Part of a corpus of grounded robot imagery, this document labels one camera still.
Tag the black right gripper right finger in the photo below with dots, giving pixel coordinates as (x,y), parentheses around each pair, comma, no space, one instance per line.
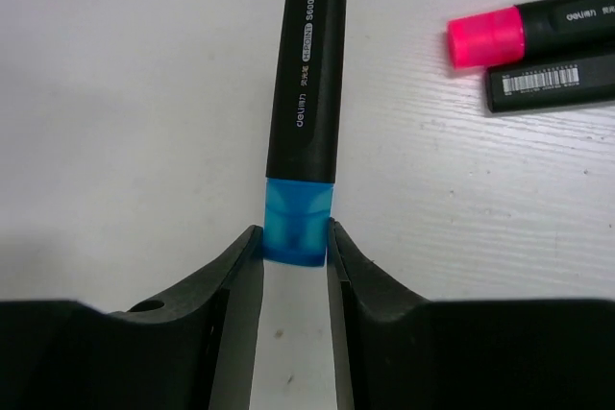
(394,349)

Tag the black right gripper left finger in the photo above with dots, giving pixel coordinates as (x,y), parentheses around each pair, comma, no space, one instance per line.
(191,346)

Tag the blue cap black highlighter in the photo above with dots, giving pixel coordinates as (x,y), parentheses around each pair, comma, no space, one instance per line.
(303,141)

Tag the purple cap black highlighter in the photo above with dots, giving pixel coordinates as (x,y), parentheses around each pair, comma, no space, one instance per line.
(579,78)

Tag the pink cap black highlighter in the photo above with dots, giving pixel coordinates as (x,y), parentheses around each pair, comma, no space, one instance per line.
(528,30)

